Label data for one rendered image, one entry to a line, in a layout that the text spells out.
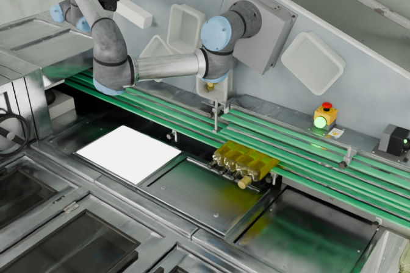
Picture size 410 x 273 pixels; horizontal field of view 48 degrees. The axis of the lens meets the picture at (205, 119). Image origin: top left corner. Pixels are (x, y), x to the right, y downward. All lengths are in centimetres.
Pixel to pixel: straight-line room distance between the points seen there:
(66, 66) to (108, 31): 88
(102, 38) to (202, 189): 80
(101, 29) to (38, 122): 96
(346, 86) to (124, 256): 107
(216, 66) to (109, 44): 43
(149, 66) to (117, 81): 13
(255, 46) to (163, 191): 72
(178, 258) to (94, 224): 39
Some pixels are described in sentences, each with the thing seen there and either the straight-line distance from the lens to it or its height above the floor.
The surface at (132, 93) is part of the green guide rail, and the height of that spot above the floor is 92.
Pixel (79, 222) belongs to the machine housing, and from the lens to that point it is 199.
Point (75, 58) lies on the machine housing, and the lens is 249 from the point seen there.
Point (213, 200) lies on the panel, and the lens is 196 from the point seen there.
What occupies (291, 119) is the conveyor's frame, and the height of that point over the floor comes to 83.
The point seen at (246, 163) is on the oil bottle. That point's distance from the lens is 192.
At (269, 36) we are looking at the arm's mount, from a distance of 186.
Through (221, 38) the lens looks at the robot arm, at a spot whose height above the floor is 108.
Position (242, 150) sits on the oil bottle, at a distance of 199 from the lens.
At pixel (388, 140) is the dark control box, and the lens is 184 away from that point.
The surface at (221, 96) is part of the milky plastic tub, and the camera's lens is 218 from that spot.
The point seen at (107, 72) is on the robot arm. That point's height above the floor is 144.
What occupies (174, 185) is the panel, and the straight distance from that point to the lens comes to 204.
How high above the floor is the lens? 238
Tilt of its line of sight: 43 degrees down
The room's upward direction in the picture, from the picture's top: 124 degrees counter-clockwise
